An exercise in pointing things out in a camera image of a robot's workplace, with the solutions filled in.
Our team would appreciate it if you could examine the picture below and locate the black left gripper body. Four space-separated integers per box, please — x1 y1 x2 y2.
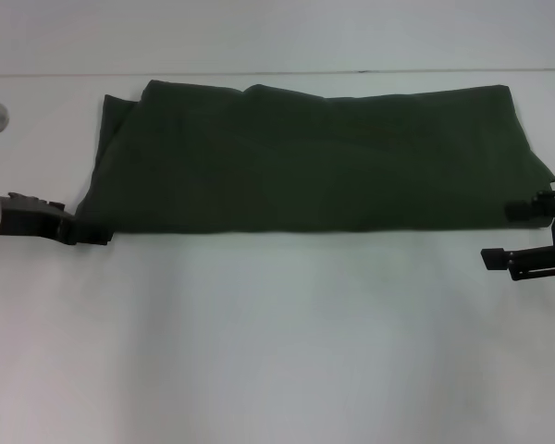
0 191 71 244

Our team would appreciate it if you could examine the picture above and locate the dark green FREE t-shirt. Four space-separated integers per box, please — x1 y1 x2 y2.
75 79 555 237

